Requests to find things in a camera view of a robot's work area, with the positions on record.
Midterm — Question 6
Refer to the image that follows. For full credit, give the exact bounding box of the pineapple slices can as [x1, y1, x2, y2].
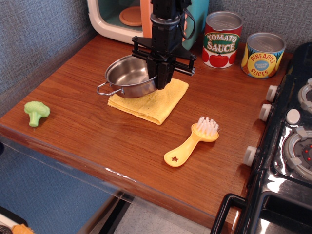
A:
[241, 32, 286, 79]

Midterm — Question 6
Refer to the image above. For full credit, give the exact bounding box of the black cable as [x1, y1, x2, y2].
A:
[179, 8, 196, 41]

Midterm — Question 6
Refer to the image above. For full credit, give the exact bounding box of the teal toy microwave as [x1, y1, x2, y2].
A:
[87, 0, 209, 50]

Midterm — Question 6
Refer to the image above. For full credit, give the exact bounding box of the white stove knob bottom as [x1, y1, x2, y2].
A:
[243, 146, 257, 167]

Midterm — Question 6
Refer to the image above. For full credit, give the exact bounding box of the tomato sauce can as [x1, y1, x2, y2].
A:
[202, 11, 243, 68]

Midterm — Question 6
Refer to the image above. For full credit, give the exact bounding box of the white stove knob top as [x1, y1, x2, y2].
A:
[266, 85, 278, 102]

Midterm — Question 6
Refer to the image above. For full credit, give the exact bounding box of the orange microwave plate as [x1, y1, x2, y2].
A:
[119, 6, 142, 27]

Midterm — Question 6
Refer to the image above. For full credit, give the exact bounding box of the folded yellow towel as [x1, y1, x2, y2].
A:
[108, 78, 189, 125]

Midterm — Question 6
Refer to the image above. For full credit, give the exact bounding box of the small stainless steel pot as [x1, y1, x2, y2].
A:
[97, 55, 157, 98]

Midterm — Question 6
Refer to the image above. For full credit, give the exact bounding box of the black toy stove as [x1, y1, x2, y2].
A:
[211, 42, 312, 234]

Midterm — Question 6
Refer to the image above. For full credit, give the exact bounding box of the orange object bottom left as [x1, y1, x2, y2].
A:
[11, 224, 34, 234]

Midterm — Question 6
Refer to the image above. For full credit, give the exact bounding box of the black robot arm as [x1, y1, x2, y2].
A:
[132, 0, 196, 90]

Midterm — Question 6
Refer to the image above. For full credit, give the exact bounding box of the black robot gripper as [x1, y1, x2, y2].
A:
[132, 12, 196, 90]

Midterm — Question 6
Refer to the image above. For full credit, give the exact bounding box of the white stove knob middle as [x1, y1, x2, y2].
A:
[258, 104, 272, 122]

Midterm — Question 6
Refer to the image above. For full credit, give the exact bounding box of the white stove knob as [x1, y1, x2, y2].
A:
[266, 85, 278, 102]
[258, 104, 272, 122]
[243, 146, 257, 167]

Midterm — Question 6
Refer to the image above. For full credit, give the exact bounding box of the yellow dish brush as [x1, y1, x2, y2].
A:
[164, 117, 219, 167]

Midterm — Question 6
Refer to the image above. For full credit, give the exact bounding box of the green toy broccoli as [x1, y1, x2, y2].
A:
[24, 101, 50, 127]

